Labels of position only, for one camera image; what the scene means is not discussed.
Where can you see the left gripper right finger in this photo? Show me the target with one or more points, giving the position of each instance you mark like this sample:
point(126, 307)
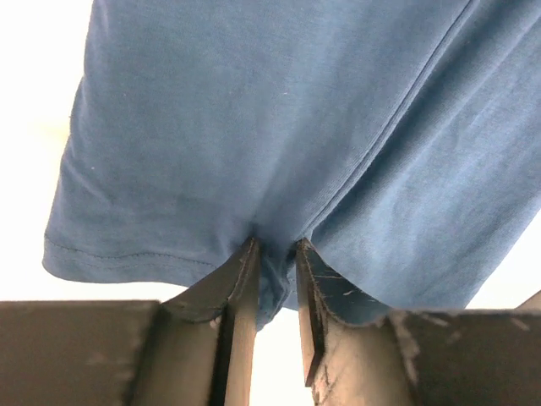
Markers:
point(358, 351)

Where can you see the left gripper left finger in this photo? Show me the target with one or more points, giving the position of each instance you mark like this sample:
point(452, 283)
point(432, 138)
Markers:
point(194, 349)

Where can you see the dark blue t shirt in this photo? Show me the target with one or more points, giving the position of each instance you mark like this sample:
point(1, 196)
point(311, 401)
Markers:
point(402, 138)

